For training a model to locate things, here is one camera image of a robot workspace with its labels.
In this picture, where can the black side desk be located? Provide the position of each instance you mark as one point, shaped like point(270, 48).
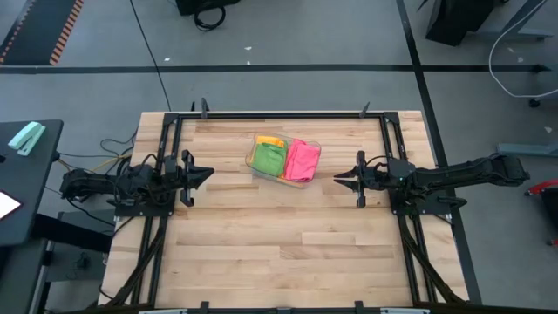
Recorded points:
point(26, 183)

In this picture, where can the black cabinet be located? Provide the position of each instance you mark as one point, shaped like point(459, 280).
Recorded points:
point(457, 19)

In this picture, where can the black mat orange striped edge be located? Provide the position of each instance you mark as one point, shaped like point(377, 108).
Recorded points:
point(39, 30)

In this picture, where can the black table edge bracket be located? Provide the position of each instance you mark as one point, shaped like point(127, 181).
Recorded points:
point(358, 307)
point(204, 307)

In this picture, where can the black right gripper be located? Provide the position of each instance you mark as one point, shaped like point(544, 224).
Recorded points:
point(383, 176)

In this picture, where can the red chair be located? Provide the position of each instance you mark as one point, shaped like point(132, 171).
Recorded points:
point(542, 186)

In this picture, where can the pink microfiber towel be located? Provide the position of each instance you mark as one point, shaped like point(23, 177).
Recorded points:
point(301, 161)

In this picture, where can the black equipment box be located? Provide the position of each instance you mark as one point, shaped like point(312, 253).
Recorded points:
point(187, 5)

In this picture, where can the grey desk foot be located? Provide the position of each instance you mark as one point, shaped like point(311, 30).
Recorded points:
point(527, 149)

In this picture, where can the mint green stapler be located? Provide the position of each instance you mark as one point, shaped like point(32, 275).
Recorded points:
point(26, 137)

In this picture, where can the black caster wheel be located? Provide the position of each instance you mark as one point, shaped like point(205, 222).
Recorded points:
point(534, 103)

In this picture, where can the black desk base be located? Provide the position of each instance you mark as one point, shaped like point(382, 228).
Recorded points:
point(70, 231)

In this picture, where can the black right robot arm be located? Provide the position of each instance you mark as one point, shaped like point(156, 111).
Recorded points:
point(462, 174)

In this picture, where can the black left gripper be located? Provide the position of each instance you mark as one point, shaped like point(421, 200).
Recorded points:
point(183, 176)

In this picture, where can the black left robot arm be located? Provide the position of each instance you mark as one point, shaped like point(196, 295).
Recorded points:
point(113, 183)

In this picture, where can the clear plastic bin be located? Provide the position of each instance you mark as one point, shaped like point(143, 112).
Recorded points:
point(248, 161)

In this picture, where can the grey desk leg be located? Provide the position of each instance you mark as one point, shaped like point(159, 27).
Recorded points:
point(514, 32)

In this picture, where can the green microfiber towel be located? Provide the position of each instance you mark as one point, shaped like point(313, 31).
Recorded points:
point(268, 159)

